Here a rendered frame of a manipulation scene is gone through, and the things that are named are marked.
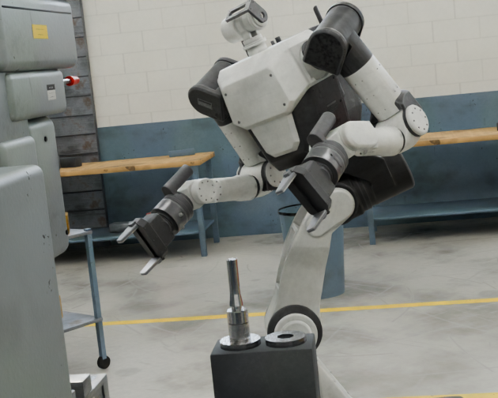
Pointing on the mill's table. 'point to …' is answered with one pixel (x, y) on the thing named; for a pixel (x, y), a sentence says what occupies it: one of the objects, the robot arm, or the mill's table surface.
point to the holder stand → (266, 366)
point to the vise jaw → (81, 384)
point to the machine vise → (100, 386)
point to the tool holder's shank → (234, 284)
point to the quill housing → (49, 160)
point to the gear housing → (35, 94)
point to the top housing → (28, 35)
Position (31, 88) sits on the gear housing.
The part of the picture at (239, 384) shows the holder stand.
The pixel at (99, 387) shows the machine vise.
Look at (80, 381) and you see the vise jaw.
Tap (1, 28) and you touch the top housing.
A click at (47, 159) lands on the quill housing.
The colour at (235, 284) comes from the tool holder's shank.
